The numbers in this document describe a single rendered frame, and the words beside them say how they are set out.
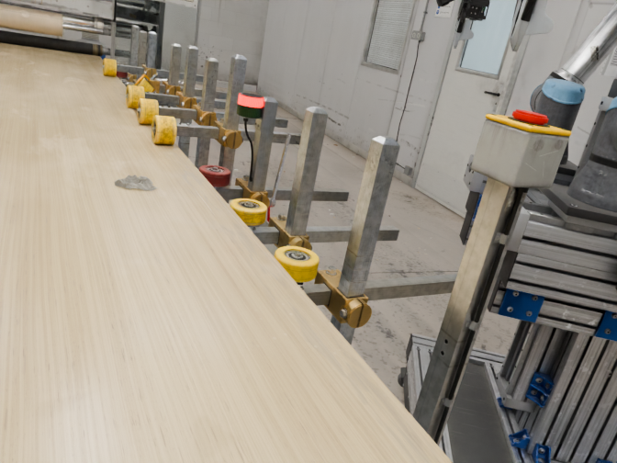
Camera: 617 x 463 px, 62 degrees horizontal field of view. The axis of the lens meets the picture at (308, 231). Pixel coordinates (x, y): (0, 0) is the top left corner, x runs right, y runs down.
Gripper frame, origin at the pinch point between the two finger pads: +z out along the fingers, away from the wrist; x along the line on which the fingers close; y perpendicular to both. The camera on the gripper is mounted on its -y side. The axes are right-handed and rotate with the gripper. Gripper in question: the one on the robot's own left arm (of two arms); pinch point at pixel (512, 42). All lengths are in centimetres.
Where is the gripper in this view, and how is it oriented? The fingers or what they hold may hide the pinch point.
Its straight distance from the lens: 102.7
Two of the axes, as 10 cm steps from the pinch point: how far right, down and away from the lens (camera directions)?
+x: 1.4, -3.4, 9.3
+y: 9.7, 2.2, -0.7
